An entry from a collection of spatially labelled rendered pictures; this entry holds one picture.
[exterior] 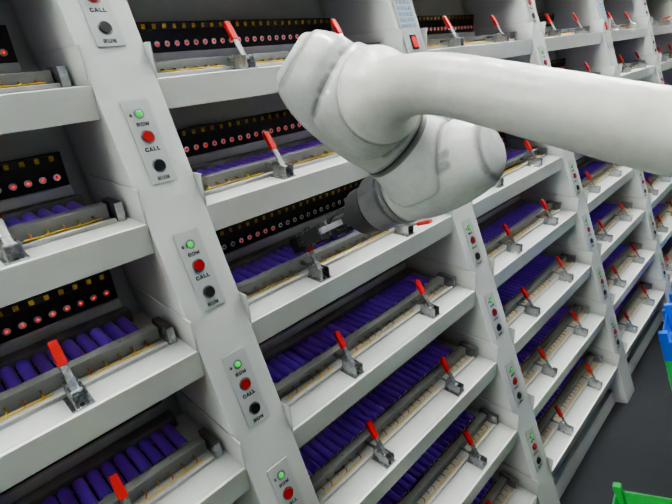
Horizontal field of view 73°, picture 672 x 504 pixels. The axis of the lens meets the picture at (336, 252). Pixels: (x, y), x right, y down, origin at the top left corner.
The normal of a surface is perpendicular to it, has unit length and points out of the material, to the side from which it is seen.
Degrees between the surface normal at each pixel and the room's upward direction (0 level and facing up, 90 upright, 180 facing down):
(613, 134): 97
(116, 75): 90
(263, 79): 110
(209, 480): 20
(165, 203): 90
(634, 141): 103
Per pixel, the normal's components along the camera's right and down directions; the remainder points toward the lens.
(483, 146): 0.49, -0.18
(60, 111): 0.71, 0.22
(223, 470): -0.08, -0.91
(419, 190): -0.32, 0.77
